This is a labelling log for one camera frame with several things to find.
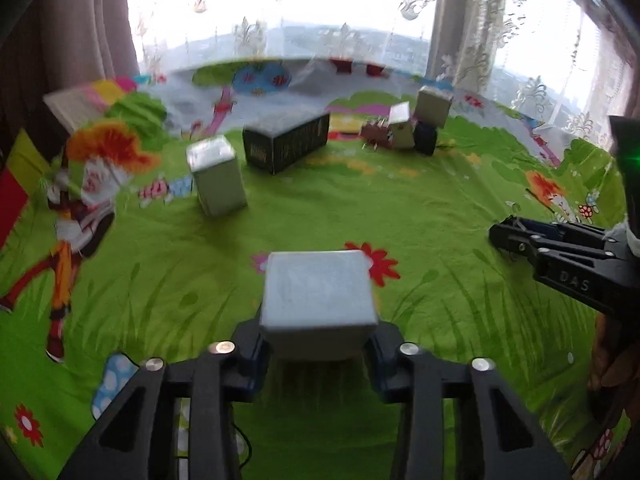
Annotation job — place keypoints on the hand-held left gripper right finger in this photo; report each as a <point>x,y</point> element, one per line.
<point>377,365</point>

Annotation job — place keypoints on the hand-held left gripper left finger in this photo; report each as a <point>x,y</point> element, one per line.
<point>252,360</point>

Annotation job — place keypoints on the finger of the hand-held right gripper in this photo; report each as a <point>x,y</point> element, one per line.
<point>575,280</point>
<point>565,232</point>

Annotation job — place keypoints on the pale rounded box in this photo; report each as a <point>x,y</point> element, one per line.
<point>315,300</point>

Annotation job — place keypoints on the white printed box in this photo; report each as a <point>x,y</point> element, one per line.
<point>217,180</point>

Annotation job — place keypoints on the person's right hand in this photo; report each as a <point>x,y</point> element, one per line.
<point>615,355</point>

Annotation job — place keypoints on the green printed blanket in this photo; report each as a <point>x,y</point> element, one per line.
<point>350,210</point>

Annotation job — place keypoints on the dark round jar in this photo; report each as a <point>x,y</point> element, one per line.
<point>425,139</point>

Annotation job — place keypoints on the tan cardboard box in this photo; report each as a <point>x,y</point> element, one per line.
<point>434,107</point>

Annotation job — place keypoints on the small white box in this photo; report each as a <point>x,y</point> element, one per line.
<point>401,127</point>

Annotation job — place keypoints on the small brown object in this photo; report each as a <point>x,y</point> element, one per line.
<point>376,134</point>

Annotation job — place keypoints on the black box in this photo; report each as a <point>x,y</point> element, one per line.
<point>287,142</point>

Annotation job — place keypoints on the colourful striped book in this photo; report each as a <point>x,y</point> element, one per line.
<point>85,102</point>

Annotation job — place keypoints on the floral lace curtain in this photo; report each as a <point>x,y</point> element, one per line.
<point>300,5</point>

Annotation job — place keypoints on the window frame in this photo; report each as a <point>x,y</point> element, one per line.
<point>445,20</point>

